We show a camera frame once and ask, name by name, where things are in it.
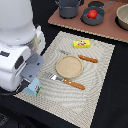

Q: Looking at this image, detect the woven beige placemat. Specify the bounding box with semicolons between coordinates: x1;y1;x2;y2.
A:
16;31;114;128

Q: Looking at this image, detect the red toy tomato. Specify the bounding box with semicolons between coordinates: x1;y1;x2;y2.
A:
87;10;97;19

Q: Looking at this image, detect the wooden handled toy knife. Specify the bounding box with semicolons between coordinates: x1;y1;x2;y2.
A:
58;49;99;64

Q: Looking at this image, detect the light blue milk carton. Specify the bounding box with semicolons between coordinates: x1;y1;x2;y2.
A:
24;78;42;97

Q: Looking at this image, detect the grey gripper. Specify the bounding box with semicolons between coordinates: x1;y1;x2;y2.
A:
21;54;44;88

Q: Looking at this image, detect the cream sink bowl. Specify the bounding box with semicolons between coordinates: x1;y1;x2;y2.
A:
116;4;128;30

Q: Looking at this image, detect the grey frying pan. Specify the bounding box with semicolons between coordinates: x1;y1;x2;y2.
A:
81;0;116;26

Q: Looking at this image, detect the grey cooking pot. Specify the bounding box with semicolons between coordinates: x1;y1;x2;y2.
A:
55;0;81;19

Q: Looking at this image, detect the wooden toy stove board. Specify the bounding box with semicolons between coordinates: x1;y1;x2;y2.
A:
48;0;128;43

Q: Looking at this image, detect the wooden handled toy fork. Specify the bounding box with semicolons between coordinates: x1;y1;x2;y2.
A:
45;72;85;90

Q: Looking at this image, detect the round wooden plate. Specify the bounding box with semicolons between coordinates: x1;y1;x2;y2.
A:
56;55;83;79

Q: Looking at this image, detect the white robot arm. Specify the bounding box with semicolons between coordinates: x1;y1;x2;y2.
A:
0;0;45;91

